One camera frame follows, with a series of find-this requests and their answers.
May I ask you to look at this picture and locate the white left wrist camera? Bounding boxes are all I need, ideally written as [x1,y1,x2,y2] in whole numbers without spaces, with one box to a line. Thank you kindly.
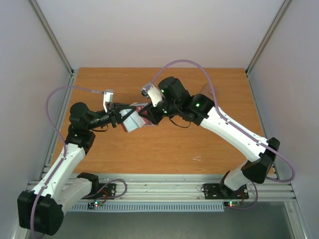
[103,89,114,113]

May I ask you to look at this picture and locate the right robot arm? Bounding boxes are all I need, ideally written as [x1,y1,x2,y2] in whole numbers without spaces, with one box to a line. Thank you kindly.
[139,77,280,199]

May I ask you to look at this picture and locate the left controller board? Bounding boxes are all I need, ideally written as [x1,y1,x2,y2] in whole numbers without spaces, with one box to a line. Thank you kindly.
[87,201,104,210]

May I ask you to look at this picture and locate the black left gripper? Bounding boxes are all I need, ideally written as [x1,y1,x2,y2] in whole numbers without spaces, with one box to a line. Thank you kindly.
[87,102,137,130]

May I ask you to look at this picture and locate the aluminium frame post right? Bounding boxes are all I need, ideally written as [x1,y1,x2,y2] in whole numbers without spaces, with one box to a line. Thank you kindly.
[245,0,294,75]

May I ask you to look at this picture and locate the aluminium frame post left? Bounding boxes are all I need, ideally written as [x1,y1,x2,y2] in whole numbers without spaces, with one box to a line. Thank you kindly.
[28,0,74,75]

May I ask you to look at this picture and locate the aluminium frame post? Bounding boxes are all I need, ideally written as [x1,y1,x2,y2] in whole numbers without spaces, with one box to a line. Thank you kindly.
[245,0,294,75]
[28,0,74,75]

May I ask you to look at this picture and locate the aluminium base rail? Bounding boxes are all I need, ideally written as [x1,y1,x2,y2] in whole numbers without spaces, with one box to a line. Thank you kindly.
[98,174,296,202]

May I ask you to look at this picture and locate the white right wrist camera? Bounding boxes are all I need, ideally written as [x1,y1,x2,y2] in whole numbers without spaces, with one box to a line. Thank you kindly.
[141,83,162,107]

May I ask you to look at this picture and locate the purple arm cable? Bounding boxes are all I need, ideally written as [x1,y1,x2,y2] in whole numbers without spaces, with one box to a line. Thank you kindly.
[149,59,297,211]
[29,86,105,239]

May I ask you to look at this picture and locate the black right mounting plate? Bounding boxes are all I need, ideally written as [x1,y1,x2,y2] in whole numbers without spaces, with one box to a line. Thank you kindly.
[201,183,249,200]

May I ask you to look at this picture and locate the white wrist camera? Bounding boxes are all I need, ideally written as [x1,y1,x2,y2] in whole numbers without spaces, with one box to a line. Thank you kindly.
[141,83,162,107]
[103,89,114,113]

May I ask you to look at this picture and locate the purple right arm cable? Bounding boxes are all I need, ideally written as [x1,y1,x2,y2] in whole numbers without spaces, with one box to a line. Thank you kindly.
[149,59,297,211]

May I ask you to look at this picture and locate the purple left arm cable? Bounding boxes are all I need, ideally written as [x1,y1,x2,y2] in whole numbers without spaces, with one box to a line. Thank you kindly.
[29,86,105,239]

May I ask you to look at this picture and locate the right controller board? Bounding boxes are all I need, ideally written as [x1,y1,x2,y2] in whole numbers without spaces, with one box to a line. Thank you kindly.
[224,201,243,209]

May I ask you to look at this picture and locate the brown leather card holder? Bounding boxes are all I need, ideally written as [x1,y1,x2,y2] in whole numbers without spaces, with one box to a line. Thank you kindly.
[122,102,156,132]

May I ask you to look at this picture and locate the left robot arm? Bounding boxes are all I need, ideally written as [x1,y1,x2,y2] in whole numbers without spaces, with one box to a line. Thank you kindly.
[17,102,136,236]

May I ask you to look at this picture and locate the grey slotted cable duct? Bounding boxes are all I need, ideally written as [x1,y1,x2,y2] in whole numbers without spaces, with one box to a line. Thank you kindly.
[71,202,224,213]

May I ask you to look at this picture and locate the red credit card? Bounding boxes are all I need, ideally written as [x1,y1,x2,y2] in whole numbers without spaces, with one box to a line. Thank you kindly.
[135,104,152,125]

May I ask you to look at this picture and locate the controller board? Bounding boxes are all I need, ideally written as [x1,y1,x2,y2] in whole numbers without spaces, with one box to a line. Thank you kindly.
[87,201,104,210]
[224,201,243,209]

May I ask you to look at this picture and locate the taupe leather card holder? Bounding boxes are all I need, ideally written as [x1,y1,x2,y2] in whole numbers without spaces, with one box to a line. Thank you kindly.
[200,84,213,97]

